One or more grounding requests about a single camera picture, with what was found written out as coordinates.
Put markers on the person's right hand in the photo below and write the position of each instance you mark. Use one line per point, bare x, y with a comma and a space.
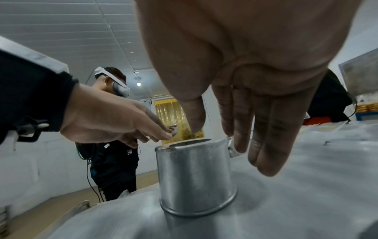
251, 46

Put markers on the person's left hand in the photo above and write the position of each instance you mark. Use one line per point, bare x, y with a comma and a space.
100, 116

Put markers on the small metal piece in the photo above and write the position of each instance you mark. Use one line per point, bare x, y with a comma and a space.
173, 129

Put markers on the person's left forearm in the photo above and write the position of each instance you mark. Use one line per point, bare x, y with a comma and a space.
26, 88

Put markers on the white head-worn headset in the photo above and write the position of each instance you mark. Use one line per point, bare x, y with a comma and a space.
119, 87

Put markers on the ceiling lamp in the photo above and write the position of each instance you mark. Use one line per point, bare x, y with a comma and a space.
138, 82

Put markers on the yellow strip curtain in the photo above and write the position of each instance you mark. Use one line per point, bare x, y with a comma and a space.
171, 112

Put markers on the black garment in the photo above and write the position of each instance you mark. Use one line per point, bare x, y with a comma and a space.
329, 100

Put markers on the grey metal panel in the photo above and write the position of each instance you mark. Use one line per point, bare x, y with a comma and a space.
360, 70

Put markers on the aluminium metal mug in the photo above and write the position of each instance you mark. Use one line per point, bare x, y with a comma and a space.
195, 177

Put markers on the stack of yellow trays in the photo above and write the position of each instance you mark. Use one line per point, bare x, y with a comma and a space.
367, 105

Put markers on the blue crate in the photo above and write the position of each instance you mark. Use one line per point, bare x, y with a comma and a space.
366, 116

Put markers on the metal rack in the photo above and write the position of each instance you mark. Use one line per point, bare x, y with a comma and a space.
5, 221

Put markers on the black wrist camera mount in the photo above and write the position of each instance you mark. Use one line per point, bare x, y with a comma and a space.
29, 138

